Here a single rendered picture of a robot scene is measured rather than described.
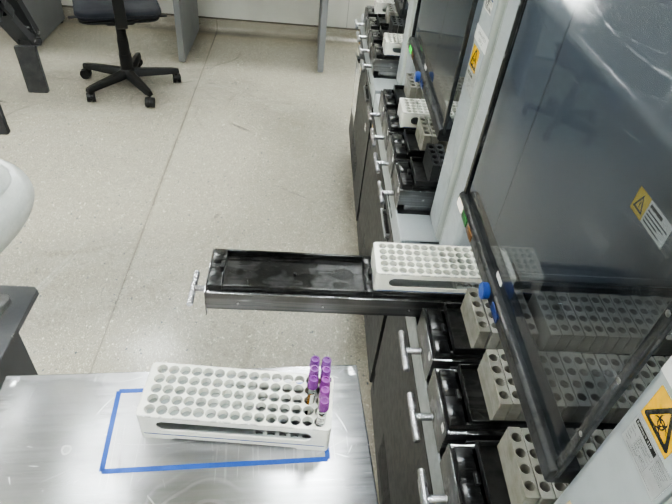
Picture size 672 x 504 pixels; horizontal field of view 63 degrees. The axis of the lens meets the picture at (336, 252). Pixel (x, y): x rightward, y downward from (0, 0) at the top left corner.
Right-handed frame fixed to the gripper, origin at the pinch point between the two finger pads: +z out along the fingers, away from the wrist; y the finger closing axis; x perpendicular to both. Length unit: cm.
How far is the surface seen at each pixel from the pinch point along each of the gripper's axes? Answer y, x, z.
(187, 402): 23, 23, 39
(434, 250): -19, 69, 41
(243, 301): -8, 28, 46
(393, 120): -84, 66, 41
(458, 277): -10, 72, 40
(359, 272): -16, 52, 45
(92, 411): 21.5, 7.2, 42.9
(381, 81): -131, 67, 48
